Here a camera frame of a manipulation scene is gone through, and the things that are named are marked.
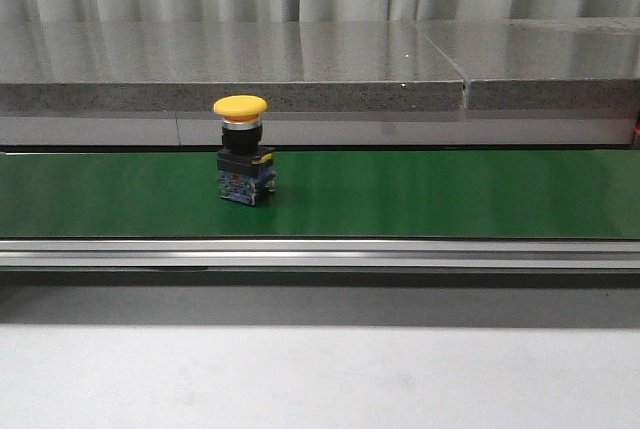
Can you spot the grey stone slab left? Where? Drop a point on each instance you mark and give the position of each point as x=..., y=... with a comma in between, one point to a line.
x=118, y=67

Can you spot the aluminium conveyor frame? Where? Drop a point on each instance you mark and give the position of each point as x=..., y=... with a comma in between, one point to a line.
x=414, y=256

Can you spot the grey stone slab right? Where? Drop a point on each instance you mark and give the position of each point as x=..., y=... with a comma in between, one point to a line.
x=568, y=65

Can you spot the green conveyor belt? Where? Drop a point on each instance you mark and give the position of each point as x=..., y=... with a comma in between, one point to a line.
x=476, y=194

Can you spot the grey stone slab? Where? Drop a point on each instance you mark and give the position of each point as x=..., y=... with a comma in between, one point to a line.
x=118, y=67
x=568, y=65

